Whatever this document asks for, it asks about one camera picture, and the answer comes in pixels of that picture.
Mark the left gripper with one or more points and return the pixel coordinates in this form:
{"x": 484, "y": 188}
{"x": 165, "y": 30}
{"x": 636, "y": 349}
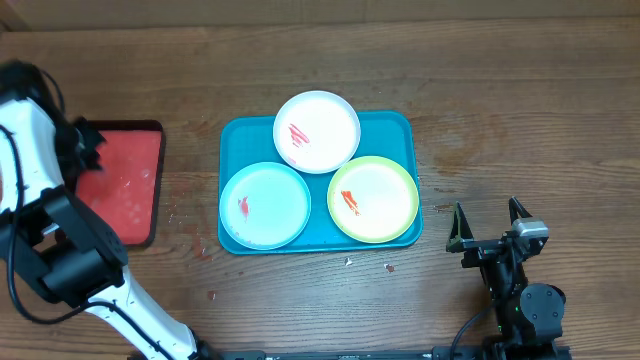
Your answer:
{"x": 91, "y": 152}

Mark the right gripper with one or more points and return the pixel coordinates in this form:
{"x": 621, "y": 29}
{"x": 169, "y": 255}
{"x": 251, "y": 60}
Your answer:
{"x": 479, "y": 248}

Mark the white plate with red stain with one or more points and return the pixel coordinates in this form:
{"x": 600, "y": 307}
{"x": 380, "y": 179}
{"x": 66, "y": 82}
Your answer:
{"x": 316, "y": 132}

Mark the light blue plate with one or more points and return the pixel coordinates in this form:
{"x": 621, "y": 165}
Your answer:
{"x": 265, "y": 206}

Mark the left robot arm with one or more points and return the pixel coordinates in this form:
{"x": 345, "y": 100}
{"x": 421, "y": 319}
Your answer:
{"x": 61, "y": 258}

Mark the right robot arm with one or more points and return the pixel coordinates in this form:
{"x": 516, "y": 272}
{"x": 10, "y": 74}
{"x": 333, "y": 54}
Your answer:
{"x": 529, "y": 316}

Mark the dark tray with red liquid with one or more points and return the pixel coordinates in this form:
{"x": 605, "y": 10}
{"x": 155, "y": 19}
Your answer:
{"x": 125, "y": 191}

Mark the teal plastic serving tray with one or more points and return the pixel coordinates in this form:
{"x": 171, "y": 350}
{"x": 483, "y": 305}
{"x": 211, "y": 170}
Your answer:
{"x": 249, "y": 140}

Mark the yellow-green plate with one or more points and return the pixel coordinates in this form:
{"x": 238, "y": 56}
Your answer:
{"x": 373, "y": 199}

